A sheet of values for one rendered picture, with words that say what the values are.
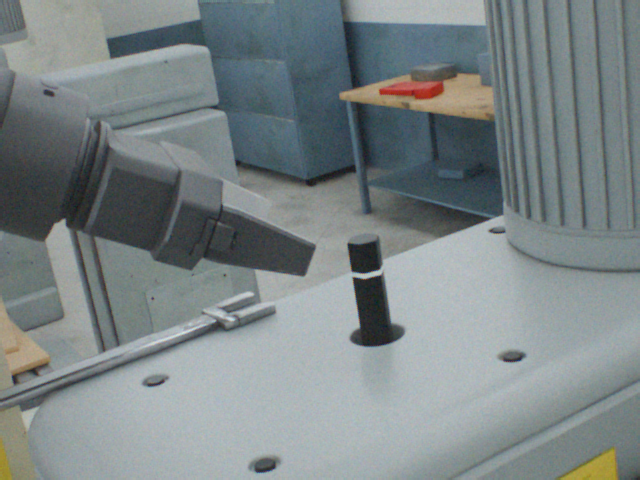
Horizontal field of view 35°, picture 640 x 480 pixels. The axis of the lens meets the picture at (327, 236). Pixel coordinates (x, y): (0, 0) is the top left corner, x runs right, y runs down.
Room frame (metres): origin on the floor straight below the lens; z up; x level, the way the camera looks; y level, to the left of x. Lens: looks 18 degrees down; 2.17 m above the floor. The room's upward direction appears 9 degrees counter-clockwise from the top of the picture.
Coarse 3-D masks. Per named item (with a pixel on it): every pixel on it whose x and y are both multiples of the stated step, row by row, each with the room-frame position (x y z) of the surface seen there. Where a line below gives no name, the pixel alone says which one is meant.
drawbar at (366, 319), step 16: (352, 240) 0.62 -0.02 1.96; (368, 240) 0.61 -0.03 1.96; (352, 256) 0.61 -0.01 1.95; (368, 256) 0.61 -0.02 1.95; (352, 272) 0.61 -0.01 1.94; (368, 272) 0.61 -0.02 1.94; (368, 288) 0.61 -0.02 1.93; (384, 288) 0.61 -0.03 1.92; (368, 304) 0.61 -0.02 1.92; (384, 304) 0.61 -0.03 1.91; (368, 320) 0.61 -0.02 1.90; (384, 320) 0.61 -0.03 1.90; (368, 336) 0.61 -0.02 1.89; (384, 336) 0.61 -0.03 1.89
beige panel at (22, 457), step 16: (0, 352) 2.15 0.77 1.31; (0, 368) 2.14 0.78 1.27; (0, 384) 2.14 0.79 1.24; (0, 416) 2.13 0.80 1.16; (16, 416) 2.14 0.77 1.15; (0, 432) 2.12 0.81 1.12; (16, 432) 2.14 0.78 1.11; (0, 448) 2.11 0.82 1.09; (16, 448) 2.13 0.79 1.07; (0, 464) 2.11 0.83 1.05; (16, 464) 2.13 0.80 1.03; (32, 464) 2.15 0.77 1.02
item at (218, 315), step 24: (216, 312) 0.68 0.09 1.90; (240, 312) 0.68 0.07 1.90; (264, 312) 0.68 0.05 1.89; (168, 336) 0.65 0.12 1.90; (192, 336) 0.66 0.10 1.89; (96, 360) 0.63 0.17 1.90; (120, 360) 0.63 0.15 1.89; (24, 384) 0.61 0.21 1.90; (48, 384) 0.61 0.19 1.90; (0, 408) 0.59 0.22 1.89
